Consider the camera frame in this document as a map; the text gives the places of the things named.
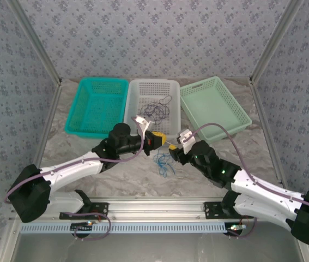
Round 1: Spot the white plastic basket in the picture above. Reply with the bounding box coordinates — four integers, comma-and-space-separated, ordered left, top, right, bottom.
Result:
123, 79, 182, 139

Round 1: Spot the black thin cable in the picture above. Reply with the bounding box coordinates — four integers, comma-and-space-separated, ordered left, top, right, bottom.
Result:
150, 95, 173, 125

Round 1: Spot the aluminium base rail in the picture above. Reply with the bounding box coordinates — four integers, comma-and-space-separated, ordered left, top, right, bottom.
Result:
88, 196, 242, 221

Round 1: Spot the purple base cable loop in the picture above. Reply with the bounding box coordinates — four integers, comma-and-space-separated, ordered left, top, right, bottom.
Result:
61, 211, 112, 241

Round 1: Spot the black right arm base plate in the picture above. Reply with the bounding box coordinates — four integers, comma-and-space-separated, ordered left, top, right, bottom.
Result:
203, 201, 242, 219

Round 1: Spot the teal plastic basket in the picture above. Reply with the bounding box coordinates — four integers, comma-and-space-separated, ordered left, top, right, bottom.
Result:
64, 77, 129, 140

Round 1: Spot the grey metal bottom panel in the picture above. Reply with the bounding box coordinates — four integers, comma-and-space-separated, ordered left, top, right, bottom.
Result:
0, 221, 309, 262

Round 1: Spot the small black controller board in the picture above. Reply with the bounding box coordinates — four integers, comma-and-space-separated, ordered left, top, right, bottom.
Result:
226, 223, 247, 233
71, 222, 94, 231

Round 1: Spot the aluminium table side rail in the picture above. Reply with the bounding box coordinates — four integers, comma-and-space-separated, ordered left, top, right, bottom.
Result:
33, 81, 62, 167
249, 80, 287, 186

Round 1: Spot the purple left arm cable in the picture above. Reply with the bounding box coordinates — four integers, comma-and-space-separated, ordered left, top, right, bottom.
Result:
4, 116, 146, 204

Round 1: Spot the light green plastic basket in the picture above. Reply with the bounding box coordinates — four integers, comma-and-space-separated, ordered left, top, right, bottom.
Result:
179, 75, 253, 144

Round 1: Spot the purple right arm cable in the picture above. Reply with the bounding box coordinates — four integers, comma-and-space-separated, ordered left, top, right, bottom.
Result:
185, 123, 309, 233

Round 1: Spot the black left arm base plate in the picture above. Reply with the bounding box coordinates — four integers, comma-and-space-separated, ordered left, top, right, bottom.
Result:
59, 201, 109, 221

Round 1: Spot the light blue slotted cable duct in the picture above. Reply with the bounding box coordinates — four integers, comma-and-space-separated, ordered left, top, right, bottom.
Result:
20, 221, 249, 235

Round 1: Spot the aluminium frame post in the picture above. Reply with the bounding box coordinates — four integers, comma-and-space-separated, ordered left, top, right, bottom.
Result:
7, 0, 63, 85
249, 0, 305, 84

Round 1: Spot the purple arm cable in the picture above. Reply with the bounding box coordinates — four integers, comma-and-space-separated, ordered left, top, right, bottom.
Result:
4, 116, 146, 204
185, 123, 309, 233

